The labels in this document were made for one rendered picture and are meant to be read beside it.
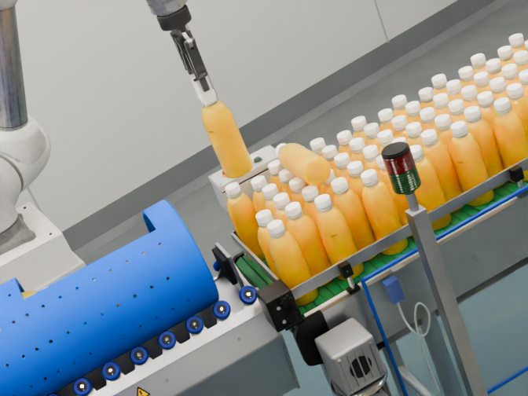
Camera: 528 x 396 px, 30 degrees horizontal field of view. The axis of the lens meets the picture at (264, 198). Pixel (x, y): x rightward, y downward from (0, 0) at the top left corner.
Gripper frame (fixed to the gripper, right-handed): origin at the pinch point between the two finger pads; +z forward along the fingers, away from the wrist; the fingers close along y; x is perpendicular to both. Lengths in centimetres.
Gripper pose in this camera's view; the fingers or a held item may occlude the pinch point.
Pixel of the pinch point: (203, 88)
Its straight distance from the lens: 234.0
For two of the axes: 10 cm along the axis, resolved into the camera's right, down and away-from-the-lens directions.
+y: 3.4, 3.1, -8.9
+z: 3.4, 8.4, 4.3
